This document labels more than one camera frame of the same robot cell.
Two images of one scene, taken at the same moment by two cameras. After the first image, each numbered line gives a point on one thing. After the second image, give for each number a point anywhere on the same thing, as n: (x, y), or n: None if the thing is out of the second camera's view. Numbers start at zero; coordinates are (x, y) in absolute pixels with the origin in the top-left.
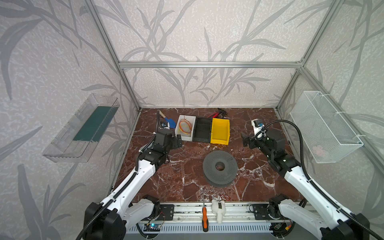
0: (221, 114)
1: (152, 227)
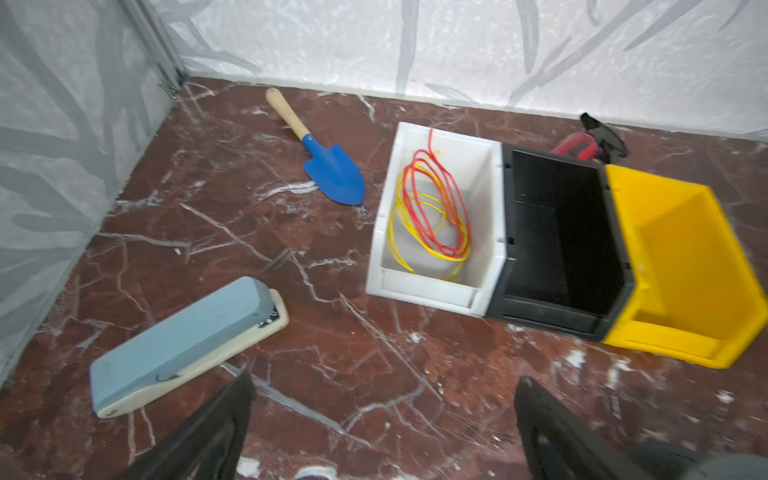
0: (599, 143)
1: None
